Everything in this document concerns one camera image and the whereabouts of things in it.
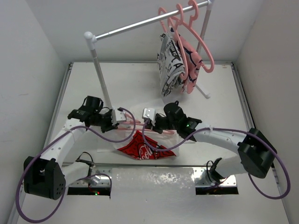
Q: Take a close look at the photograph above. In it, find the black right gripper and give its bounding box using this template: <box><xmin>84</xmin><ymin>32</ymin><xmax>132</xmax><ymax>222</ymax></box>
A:
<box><xmin>144</xmin><ymin>114</ymin><xmax>178</xmax><ymax>134</ymax></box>

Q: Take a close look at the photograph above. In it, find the white red print t-shirt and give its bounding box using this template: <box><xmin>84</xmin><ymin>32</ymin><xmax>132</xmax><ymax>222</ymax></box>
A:
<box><xmin>97</xmin><ymin>98</ymin><xmax>194</xmax><ymax>162</ymax></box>

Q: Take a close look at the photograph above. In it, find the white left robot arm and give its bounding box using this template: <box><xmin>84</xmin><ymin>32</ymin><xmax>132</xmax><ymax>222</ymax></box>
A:
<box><xmin>24</xmin><ymin>96</ymin><xmax>118</xmax><ymax>200</ymax></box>

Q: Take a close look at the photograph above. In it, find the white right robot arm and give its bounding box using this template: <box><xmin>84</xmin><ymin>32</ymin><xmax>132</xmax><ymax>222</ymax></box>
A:
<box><xmin>143</xmin><ymin>101</ymin><xmax>277</xmax><ymax>184</ymax></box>

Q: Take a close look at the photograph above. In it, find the black white print shirt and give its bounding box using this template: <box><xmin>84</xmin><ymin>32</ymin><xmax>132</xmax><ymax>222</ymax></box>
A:
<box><xmin>157</xmin><ymin>26</ymin><xmax>185</xmax><ymax>97</ymax></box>

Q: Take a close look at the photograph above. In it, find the pink print shirt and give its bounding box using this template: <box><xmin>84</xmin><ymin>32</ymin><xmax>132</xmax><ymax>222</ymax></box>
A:
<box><xmin>180</xmin><ymin>36</ymin><xmax>202</xmax><ymax>94</ymax></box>

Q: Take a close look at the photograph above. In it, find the pink hanger holding print shirt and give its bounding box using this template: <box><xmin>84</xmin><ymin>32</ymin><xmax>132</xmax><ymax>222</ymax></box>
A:
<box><xmin>160</xmin><ymin>4</ymin><xmax>189</xmax><ymax>81</ymax></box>

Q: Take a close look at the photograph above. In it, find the white silver clothes rack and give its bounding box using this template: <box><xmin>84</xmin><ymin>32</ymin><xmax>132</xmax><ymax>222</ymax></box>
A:
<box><xmin>84</xmin><ymin>0</ymin><xmax>214</xmax><ymax>107</ymax></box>

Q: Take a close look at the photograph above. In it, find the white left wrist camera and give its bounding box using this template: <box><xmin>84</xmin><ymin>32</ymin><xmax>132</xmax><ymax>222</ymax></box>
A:
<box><xmin>112</xmin><ymin>108</ymin><xmax>127</xmax><ymax>125</ymax></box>

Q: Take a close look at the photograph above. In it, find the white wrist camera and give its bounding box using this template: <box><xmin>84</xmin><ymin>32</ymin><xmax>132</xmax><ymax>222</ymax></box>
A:
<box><xmin>142</xmin><ymin>108</ymin><xmax>156</xmax><ymax>126</ymax></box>
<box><xmin>112</xmin><ymin>108</ymin><xmax>127</xmax><ymax>125</ymax></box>

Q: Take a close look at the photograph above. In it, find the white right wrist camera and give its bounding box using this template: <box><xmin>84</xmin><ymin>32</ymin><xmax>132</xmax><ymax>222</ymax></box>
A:
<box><xmin>142</xmin><ymin>108</ymin><xmax>156</xmax><ymax>126</ymax></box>

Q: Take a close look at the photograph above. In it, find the silver front mounting rail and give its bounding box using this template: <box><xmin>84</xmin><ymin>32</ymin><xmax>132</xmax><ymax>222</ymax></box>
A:
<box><xmin>22</xmin><ymin>163</ymin><xmax>278</xmax><ymax>187</ymax></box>

